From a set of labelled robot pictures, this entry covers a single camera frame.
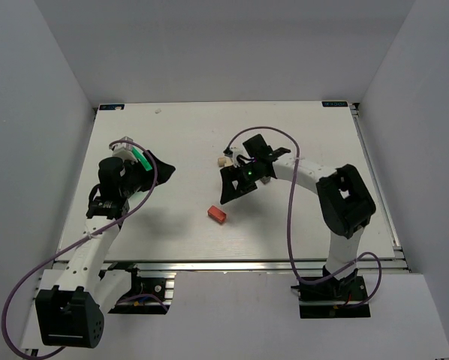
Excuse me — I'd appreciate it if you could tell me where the green plastic tray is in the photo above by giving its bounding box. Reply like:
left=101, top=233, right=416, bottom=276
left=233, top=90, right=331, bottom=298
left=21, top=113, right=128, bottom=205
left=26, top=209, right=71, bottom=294
left=131, top=147, right=153, bottom=171

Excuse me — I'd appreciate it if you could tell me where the red wood block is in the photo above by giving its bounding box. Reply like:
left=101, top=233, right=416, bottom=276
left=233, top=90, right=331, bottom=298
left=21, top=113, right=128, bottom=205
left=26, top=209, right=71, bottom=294
left=207, top=205, right=228, bottom=224

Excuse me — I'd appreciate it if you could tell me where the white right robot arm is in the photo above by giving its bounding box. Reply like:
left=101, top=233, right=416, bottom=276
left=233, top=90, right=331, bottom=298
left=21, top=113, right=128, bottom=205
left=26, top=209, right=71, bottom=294
left=220, top=134, right=376, bottom=281

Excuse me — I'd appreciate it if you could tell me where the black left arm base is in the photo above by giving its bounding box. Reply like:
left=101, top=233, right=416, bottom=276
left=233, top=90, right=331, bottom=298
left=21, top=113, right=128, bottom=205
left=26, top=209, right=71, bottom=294
left=107, top=262, right=174, bottom=315

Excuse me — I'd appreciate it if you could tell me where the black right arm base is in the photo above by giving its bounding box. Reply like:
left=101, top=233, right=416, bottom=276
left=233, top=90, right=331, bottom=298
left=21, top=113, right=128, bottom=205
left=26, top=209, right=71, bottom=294
left=291, top=275, right=371, bottom=320

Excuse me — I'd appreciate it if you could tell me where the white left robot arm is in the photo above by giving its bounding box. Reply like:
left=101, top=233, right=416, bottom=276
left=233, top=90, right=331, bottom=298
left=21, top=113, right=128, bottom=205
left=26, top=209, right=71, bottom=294
left=35, top=150, right=176, bottom=348

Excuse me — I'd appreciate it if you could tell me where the blue left corner label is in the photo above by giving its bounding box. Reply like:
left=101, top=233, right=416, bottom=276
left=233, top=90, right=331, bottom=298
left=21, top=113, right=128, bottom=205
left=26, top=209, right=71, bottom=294
left=98, top=103, right=125, bottom=111

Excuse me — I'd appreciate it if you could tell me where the blue corner label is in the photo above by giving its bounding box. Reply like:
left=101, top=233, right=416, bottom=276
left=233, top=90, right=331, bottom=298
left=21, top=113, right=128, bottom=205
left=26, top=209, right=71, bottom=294
left=321, top=100, right=348, bottom=107
left=98, top=103, right=125, bottom=111

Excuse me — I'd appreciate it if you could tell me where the blue right corner label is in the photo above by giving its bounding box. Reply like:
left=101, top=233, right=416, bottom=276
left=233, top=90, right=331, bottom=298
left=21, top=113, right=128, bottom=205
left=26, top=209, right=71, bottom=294
left=321, top=100, right=348, bottom=107

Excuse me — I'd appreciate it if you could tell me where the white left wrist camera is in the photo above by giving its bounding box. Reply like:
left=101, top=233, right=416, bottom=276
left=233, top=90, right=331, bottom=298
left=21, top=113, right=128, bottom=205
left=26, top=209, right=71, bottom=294
left=109, top=136, right=137, bottom=162

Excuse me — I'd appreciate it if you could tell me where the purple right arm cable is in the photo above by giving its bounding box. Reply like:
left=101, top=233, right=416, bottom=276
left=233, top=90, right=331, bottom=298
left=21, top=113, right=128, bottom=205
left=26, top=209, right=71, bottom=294
left=226, top=126, right=382, bottom=308

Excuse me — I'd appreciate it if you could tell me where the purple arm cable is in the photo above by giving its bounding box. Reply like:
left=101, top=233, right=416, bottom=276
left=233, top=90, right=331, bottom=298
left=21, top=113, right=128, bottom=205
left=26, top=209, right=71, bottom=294
left=2, top=139, right=169, bottom=357
left=226, top=126, right=382, bottom=308

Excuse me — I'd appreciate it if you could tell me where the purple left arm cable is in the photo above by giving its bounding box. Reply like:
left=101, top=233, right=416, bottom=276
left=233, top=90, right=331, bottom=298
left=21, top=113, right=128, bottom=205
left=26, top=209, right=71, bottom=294
left=2, top=139, right=169, bottom=357

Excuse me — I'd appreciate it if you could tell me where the aluminium front frame rail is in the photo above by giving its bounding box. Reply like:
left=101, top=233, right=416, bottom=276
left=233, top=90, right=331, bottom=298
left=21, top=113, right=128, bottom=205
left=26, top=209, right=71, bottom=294
left=100, top=256, right=411, bottom=275

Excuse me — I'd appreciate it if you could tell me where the aluminium frame rail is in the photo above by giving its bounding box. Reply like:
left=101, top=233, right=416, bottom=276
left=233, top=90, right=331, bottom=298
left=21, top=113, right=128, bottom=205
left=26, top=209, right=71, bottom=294
left=100, top=256, right=411, bottom=275
left=348, top=103, right=406, bottom=260

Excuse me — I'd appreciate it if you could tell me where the aluminium right frame rail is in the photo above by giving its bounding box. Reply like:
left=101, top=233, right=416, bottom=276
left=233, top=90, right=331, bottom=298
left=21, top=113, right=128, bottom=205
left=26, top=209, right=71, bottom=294
left=348, top=103, right=406, bottom=260

